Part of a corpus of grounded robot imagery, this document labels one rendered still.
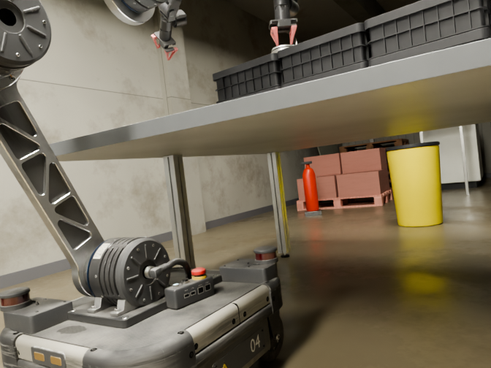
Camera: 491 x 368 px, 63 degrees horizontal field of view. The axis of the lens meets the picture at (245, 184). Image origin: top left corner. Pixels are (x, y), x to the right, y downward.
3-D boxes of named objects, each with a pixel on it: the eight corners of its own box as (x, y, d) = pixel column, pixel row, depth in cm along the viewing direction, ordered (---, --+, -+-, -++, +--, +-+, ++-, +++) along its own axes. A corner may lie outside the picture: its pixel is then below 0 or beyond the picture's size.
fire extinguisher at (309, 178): (313, 212, 476) (307, 161, 474) (329, 213, 454) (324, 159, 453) (297, 216, 460) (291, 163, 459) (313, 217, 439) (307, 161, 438)
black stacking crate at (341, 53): (365, 64, 113) (361, 23, 113) (279, 88, 132) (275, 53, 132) (410, 79, 143) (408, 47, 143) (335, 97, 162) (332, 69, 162)
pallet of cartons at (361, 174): (380, 207, 459) (373, 147, 458) (293, 211, 523) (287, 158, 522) (397, 198, 525) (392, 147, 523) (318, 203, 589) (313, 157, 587)
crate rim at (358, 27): (362, 30, 113) (361, 21, 113) (275, 59, 132) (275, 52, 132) (408, 52, 143) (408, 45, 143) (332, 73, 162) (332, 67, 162)
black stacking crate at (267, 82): (278, 88, 132) (275, 53, 132) (214, 106, 151) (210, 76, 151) (335, 97, 163) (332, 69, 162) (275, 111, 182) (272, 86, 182)
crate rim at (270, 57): (275, 59, 132) (274, 52, 132) (210, 81, 151) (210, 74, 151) (332, 73, 163) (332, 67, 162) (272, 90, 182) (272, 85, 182)
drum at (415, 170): (450, 218, 323) (442, 141, 322) (444, 227, 290) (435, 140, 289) (399, 220, 345) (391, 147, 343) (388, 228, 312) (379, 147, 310)
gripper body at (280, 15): (269, 31, 155) (267, 12, 155) (295, 29, 155) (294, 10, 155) (270, 25, 148) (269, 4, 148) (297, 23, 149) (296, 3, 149)
